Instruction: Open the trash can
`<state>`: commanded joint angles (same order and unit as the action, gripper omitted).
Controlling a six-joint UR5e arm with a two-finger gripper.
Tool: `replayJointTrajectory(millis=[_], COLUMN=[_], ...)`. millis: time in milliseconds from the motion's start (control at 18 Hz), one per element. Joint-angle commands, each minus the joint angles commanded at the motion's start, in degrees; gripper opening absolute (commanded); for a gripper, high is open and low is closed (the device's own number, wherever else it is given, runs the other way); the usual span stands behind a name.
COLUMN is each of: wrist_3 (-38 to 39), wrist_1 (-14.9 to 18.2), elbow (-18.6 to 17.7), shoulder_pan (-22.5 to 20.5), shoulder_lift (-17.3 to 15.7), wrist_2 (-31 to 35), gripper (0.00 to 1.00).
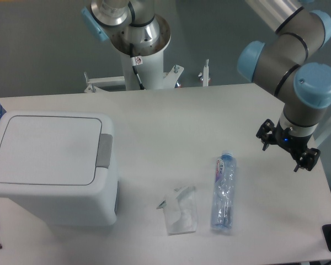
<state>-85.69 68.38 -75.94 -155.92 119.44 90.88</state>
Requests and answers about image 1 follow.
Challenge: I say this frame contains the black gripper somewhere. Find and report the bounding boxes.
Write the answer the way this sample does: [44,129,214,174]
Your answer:
[256,119,321,172]

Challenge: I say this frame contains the grey trash can push button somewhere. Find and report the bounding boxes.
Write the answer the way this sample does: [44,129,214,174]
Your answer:
[96,134,113,168]

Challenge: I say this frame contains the white plastic trash can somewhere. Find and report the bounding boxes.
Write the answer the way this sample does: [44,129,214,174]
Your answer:
[0,110,119,226]

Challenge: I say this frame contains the white trash can lid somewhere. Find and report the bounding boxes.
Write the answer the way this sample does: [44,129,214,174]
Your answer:
[0,115,102,186]

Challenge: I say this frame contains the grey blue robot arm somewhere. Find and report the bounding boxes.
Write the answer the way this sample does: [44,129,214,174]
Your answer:
[81,1,331,171]

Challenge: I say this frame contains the clear empty plastic bottle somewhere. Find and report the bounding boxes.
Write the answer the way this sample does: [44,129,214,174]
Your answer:
[210,151,237,231]

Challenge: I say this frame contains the clear plastic bag with tissue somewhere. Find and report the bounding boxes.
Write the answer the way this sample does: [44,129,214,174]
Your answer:
[157,185,198,235]

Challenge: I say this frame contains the black cable on pedestal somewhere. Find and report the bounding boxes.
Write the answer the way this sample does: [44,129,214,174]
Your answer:
[129,43,146,91]

